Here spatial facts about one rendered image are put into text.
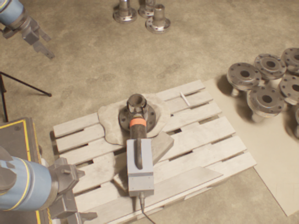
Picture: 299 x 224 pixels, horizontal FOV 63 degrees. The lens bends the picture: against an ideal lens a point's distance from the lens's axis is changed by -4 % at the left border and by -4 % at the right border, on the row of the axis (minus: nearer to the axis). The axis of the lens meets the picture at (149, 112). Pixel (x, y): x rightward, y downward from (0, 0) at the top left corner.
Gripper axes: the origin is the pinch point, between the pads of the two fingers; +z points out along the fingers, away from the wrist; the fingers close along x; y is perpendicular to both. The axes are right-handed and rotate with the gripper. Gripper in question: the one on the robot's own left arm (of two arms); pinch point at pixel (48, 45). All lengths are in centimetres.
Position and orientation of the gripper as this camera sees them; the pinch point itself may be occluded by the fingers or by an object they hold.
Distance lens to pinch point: 122.4
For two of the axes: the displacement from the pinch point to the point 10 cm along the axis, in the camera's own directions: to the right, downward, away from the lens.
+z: 4.0, 4.2, 8.1
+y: 8.4, -5.2, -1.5
